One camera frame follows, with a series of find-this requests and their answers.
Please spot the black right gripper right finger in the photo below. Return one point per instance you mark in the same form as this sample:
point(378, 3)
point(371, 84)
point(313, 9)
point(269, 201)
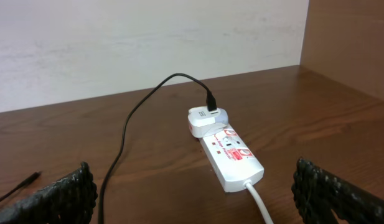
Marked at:
point(322, 197)

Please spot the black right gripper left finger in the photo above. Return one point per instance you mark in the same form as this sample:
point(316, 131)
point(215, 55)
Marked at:
point(69, 200)

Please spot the white USB charger plug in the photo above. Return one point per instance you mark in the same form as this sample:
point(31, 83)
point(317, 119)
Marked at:
point(203, 122)

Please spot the white power strip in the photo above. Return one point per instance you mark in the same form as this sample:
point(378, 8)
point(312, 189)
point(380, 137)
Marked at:
point(232, 161)

